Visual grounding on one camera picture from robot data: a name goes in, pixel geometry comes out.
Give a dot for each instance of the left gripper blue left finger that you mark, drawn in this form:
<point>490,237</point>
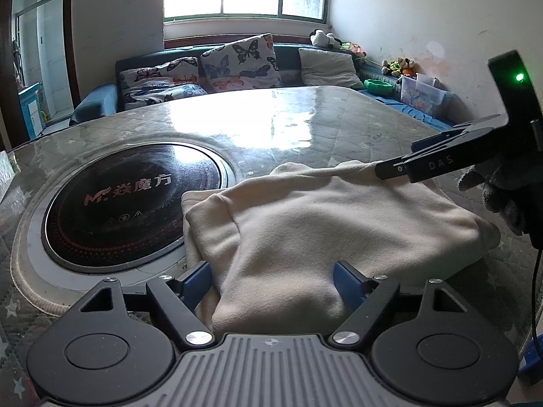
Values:
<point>172,304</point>

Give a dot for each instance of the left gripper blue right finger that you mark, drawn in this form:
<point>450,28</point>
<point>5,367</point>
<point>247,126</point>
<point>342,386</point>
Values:
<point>368,299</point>

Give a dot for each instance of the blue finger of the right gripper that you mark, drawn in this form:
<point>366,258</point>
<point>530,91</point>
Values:
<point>463,150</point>
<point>444,135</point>

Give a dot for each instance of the cream beige sweatshirt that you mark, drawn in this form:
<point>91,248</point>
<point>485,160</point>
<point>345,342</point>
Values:
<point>272,242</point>

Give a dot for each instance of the black gloved right hand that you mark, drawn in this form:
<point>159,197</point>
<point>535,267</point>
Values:
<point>513,189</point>

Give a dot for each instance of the clear plastic storage box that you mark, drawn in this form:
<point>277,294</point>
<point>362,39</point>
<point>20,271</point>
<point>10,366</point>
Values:
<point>427,98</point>

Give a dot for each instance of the colourful plush toys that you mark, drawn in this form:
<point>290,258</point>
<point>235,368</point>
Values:
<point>399,67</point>

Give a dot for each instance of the green bowl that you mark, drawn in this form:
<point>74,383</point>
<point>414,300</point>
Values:
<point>379,88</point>

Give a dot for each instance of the black round induction cooktop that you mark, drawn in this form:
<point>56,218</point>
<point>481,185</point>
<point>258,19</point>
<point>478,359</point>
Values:
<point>123,210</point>

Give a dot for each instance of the grey plain cushion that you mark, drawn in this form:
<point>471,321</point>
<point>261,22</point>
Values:
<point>319,67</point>

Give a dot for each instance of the panda plush toy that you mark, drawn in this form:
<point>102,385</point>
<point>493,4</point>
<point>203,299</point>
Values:
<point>322,40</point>

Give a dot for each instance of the butterfly pillow upright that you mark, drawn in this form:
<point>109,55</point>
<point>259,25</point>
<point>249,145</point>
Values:
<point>242,65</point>

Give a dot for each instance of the butterfly pillow lying flat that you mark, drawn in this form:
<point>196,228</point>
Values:
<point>161,83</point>

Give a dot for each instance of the blue sofa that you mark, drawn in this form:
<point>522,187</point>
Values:
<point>106,99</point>

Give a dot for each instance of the blue small cabinet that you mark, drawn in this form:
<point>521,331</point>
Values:
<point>30,107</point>

